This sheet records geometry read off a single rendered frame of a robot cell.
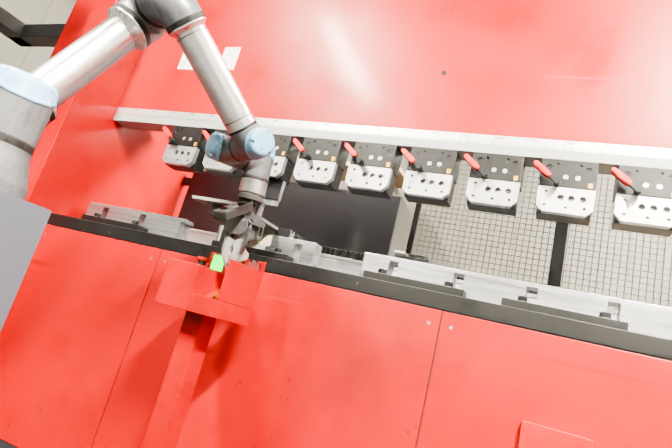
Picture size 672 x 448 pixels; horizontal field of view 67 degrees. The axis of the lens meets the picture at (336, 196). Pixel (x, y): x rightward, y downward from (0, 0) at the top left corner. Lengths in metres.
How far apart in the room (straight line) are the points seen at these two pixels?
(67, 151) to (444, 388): 1.68
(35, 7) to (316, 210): 3.01
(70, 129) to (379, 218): 1.31
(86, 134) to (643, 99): 2.02
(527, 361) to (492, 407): 0.14
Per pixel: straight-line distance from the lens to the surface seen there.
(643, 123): 1.70
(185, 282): 1.41
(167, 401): 1.45
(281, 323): 1.55
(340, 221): 2.28
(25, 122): 1.08
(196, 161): 2.09
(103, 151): 2.43
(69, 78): 1.27
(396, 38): 1.95
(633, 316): 1.53
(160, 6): 1.28
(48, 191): 2.29
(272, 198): 1.85
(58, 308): 2.11
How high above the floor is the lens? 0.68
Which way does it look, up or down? 16 degrees up
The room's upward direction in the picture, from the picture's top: 15 degrees clockwise
